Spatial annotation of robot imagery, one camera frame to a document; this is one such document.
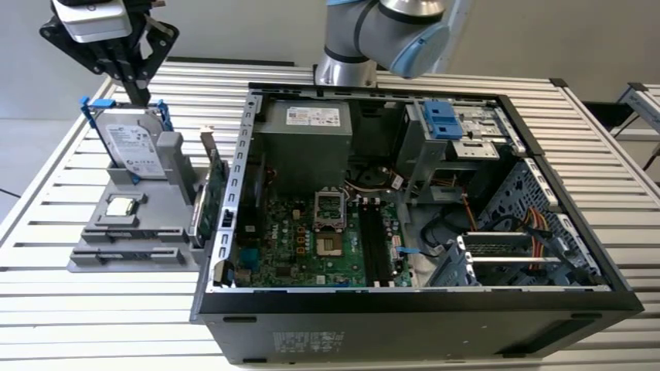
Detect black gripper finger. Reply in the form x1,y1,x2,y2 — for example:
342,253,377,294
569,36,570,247
38,17,140,103
134,21,181,105

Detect RAM memory stick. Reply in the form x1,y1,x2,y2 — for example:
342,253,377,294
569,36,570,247
84,228,185,239
74,250,181,263

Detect black RAM slot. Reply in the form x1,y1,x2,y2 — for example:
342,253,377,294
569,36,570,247
370,201,390,289
358,201,377,289
376,201,397,289
364,201,384,289

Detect hard disk in blue carrier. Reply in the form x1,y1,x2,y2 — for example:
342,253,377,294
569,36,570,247
80,97,174,182

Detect grey parts rack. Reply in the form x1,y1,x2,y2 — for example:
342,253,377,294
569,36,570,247
65,131,206,274

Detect silver CPU chip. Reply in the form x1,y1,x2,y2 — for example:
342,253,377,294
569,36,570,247
104,196,138,216

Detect grey power supply unit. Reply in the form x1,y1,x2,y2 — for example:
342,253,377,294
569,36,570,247
254,98,354,194

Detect green graphics card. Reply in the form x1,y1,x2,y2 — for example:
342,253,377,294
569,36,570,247
188,123,230,248

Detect metal socket cover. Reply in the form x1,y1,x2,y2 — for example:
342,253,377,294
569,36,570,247
312,188,346,230

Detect blue drive bay latch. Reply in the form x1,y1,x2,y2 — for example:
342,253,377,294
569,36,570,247
421,99,461,140

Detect green motherboard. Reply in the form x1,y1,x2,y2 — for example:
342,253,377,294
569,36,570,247
234,192,413,289

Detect CPU socket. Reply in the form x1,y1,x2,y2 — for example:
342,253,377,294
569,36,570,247
314,230,345,259

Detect metal drive bay cage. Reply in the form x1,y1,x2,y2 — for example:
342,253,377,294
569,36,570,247
398,98,520,204

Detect perforated metal disk cage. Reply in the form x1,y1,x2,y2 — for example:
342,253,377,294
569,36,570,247
425,230,573,288

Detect black open PC case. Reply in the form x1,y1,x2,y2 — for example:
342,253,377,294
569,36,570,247
189,81,645,366

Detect metal slat side table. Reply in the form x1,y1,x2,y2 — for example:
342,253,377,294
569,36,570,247
610,81,660,142

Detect blue tab data cable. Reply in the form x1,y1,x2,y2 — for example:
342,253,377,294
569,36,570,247
393,244,444,257

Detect orange yellow power wires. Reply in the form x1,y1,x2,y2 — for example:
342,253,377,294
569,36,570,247
521,206,550,279

